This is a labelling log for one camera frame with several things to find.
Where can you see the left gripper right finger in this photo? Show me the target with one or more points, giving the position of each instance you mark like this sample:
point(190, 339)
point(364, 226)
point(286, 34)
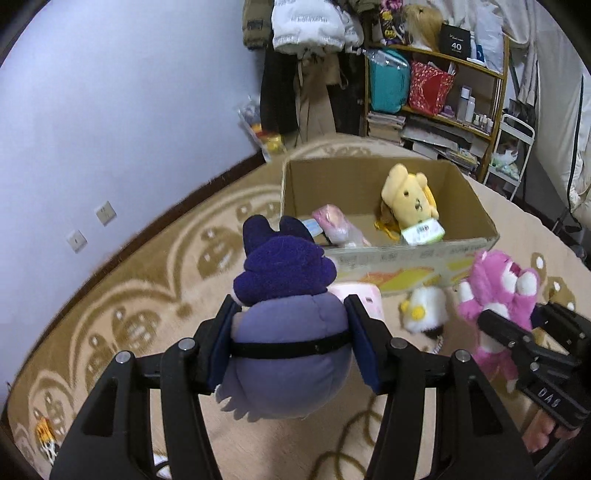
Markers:
point(475, 437)

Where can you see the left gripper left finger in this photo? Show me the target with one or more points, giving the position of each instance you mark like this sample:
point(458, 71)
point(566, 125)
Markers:
point(110, 437)

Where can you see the pink bear plush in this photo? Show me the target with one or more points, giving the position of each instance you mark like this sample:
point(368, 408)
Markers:
point(497, 283)

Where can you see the white fluffy plush keychain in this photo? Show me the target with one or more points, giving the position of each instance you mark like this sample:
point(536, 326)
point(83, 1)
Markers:
point(425, 311)

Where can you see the purple plush doll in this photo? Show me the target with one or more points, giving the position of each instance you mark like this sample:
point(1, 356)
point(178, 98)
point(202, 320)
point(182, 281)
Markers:
point(290, 351)

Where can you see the yellow dog plush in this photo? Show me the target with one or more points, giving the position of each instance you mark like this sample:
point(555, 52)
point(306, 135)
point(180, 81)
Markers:
point(408, 211)

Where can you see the person's right hand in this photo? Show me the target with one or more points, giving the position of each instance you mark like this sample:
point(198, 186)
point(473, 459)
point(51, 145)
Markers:
point(540, 428)

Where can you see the pink square face plush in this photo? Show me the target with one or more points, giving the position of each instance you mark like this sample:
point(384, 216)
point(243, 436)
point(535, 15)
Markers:
point(369, 294)

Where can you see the cardboard box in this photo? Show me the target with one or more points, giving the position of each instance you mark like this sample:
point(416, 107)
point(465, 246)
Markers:
point(385, 258)

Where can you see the white trolley cart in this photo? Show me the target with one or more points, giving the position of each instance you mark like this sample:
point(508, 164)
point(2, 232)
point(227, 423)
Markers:
point(510, 156)

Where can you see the small pink plush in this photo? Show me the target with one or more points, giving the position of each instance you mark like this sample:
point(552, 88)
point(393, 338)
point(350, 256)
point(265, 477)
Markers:
point(328, 226)

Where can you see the stack of books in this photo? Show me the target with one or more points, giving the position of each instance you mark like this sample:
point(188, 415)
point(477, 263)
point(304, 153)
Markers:
point(386, 127)

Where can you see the red gift bag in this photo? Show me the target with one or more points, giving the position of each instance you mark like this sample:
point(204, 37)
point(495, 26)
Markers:
point(429, 88)

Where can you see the wooden shelf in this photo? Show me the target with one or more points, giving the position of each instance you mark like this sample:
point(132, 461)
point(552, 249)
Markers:
point(450, 106)

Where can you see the teal bag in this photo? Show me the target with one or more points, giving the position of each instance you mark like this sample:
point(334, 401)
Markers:
point(390, 77)

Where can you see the black box with 40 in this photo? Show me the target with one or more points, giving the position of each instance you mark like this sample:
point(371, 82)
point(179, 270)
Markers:
point(455, 41)

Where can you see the plastic snack bag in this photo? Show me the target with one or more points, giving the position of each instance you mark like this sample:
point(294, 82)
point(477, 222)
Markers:
point(269, 143)

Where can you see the blonde wig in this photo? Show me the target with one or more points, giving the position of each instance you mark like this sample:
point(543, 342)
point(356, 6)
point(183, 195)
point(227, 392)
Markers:
point(423, 25)

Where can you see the wall socket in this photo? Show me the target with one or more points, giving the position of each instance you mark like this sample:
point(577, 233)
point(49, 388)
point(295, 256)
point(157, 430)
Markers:
point(105, 213)
point(76, 240)

